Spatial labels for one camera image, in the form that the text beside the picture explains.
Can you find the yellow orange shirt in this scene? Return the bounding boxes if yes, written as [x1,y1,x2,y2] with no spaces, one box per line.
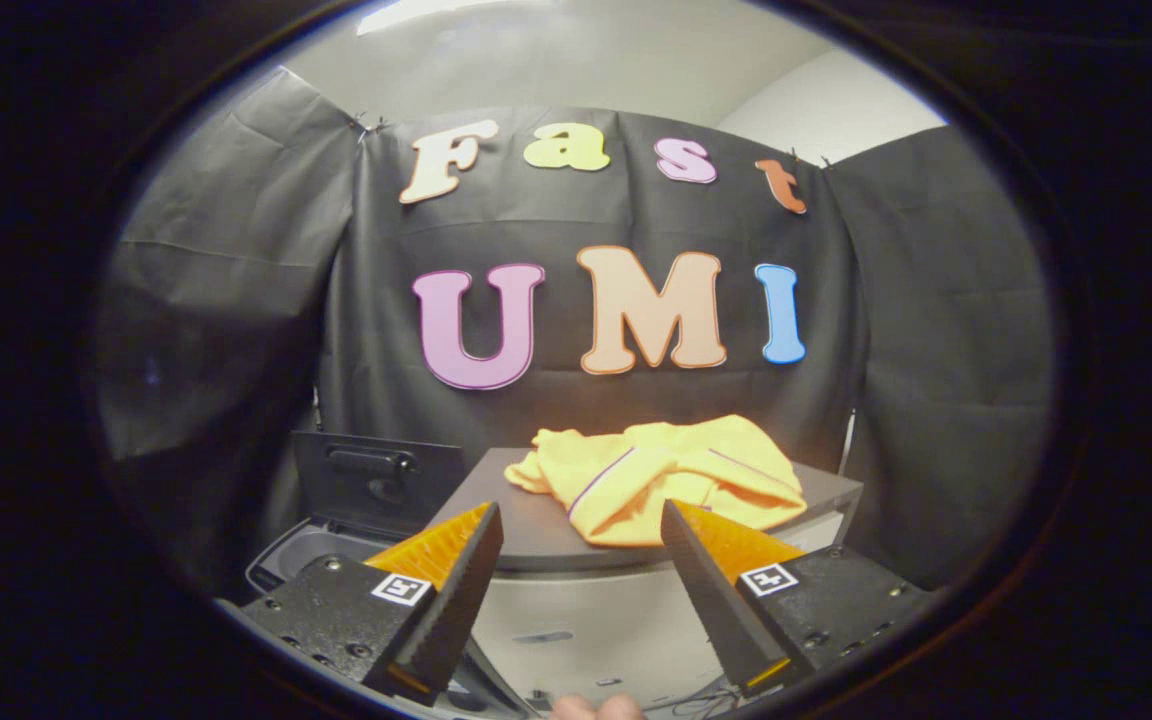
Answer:
[503,414,810,550]

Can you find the black backdrop cloth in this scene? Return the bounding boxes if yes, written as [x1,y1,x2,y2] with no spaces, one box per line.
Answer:
[94,64,1059,603]

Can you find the grey washing machine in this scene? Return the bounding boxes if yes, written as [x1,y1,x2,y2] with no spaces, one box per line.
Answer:
[242,430,539,719]

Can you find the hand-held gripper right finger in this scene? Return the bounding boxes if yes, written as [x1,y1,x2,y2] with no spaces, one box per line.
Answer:
[660,499,939,699]

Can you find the beige cabinet with grey frame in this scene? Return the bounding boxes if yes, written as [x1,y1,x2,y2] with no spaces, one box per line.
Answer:
[428,446,866,709]

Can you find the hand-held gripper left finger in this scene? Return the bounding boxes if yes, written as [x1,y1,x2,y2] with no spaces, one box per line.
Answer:
[236,501,505,711]

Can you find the black floor cables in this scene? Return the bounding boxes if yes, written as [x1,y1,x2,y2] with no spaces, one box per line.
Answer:
[672,676,742,719]

